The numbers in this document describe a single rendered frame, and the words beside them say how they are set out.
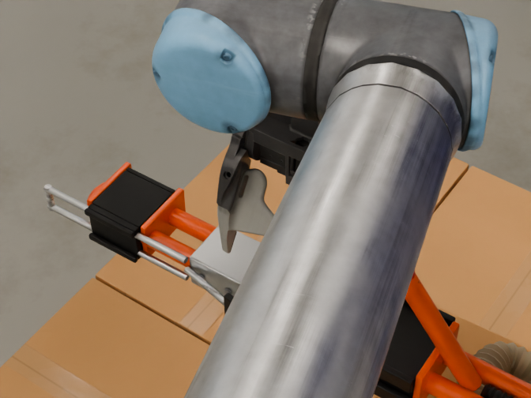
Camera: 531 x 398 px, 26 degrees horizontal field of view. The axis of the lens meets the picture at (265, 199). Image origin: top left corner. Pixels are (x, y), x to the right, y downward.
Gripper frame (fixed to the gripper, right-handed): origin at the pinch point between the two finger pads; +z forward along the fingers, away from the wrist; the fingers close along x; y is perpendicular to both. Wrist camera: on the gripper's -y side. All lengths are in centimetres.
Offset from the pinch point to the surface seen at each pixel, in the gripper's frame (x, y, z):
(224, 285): -2.4, -3.7, 13.7
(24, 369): -1, -46, 66
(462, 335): 14.6, 18.1, 26.9
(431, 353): -0.1, 20.0, 10.9
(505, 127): 147, -23, 125
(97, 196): -1.0, -21.9, 11.3
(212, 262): -1.5, -5.8, 12.1
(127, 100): 102, -111, 123
